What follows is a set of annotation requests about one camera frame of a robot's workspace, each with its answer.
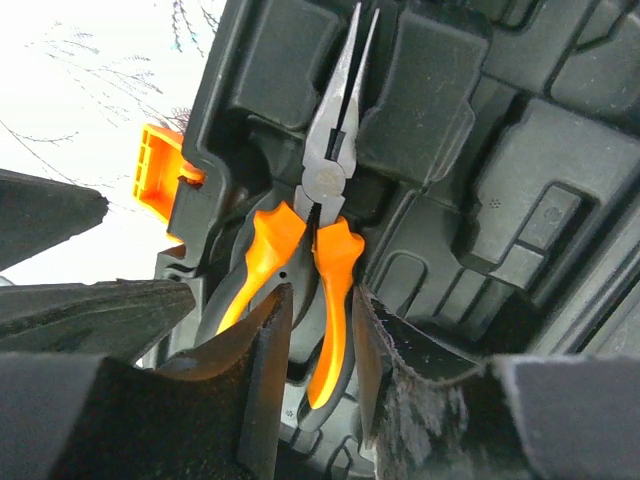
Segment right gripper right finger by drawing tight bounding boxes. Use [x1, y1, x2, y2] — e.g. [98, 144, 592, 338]
[352, 287, 639, 479]

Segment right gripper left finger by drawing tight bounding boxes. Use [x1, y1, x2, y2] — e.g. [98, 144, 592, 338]
[1, 284, 292, 479]

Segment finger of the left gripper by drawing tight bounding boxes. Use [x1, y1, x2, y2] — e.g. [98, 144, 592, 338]
[1, 170, 108, 270]
[1, 280, 195, 358]

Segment black plastic tool case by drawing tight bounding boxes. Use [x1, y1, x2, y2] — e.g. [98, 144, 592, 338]
[133, 1, 639, 479]

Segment orange handled long-nose pliers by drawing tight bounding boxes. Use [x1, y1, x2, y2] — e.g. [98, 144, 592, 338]
[196, 4, 378, 431]

